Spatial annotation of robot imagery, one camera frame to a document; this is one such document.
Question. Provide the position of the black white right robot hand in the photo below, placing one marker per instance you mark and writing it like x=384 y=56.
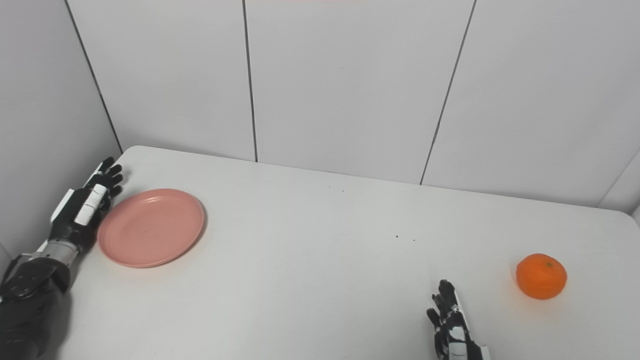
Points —
x=450 y=330

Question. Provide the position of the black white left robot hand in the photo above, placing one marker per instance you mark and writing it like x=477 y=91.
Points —
x=70 y=225

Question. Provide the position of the pink round plate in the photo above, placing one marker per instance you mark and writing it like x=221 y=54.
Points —
x=150 y=229

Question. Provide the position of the orange fruit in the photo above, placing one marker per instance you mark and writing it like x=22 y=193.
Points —
x=541 y=276

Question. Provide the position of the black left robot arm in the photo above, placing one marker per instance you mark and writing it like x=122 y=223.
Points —
x=30 y=305

